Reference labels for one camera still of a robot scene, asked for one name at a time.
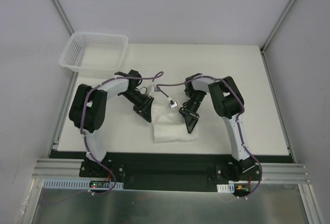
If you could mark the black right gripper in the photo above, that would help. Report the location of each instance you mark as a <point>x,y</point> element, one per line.
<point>188,113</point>

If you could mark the slotted cable duct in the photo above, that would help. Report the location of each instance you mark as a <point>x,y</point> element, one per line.
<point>226,188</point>
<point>81,184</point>

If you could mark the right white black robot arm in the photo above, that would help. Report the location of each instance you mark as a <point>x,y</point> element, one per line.
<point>228,103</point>

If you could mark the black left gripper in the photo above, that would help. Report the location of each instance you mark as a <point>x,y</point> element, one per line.
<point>143,104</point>

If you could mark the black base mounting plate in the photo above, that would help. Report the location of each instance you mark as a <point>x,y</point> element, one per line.
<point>190,184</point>

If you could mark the right slotted cable duct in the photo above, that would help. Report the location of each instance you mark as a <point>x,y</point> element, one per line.
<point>226,188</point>

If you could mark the left slotted cable duct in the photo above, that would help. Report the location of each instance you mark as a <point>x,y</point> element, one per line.
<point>81,184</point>

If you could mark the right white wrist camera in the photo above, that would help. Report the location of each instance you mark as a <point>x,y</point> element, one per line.
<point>173,104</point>

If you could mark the white perforated plastic basket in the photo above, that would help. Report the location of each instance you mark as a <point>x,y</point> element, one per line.
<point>94,53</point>

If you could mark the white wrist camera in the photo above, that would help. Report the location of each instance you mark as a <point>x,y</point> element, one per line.
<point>173,104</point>
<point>152,90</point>

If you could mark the white t shirt robot print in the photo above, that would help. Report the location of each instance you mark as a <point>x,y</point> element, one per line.
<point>169,126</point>

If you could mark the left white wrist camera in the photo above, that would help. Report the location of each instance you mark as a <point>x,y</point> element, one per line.
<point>152,90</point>

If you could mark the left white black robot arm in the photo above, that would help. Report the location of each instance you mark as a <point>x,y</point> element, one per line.
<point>88,109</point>

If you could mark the aluminium frame rail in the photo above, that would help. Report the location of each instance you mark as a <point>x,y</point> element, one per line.
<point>134,171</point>

